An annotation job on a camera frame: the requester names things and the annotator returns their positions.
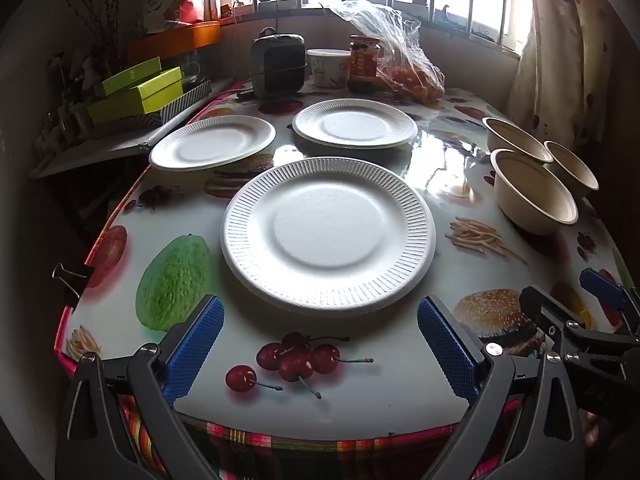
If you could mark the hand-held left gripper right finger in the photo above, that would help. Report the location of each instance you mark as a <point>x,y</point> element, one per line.
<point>447,350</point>

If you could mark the cream patterned curtain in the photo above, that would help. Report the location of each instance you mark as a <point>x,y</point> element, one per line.
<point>550,60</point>

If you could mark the glass jar with red label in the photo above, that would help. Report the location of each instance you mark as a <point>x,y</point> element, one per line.
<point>362,65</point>

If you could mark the black binder clip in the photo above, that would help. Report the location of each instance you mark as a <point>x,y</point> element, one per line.
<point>67,275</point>

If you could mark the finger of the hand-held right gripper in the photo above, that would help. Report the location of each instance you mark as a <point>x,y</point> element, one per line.
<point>550,310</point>
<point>602,285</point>

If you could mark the food printed tablecloth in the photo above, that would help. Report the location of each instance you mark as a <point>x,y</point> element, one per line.
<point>375,385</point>

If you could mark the white paper plate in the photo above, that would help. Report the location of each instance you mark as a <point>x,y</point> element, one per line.
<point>325,230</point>
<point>210,142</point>
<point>352,122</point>

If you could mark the orange storage box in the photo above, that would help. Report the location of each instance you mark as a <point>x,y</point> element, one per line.
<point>200,35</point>

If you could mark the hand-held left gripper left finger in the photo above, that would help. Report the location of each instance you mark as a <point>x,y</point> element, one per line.
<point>195,345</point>

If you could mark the white plastic tub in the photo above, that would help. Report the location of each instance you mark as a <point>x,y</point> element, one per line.
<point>327,67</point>

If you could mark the striped cardboard box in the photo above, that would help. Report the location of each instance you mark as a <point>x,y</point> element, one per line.
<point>195,97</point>

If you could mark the small grey fan heater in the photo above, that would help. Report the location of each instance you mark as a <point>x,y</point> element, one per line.
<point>275,67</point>

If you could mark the beige paper bowl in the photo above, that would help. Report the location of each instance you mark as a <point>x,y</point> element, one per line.
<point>515,135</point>
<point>530,210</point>
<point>575,170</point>

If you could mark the grey flat board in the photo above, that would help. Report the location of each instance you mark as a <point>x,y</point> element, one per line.
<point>100,152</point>

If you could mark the white window frame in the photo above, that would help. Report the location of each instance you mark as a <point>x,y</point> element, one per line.
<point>285,4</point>

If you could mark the clear plastic bag of oranges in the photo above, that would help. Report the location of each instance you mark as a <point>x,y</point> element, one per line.
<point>410,80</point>

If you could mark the lime green box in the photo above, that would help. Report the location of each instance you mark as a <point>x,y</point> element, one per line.
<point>130,75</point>
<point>150,95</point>

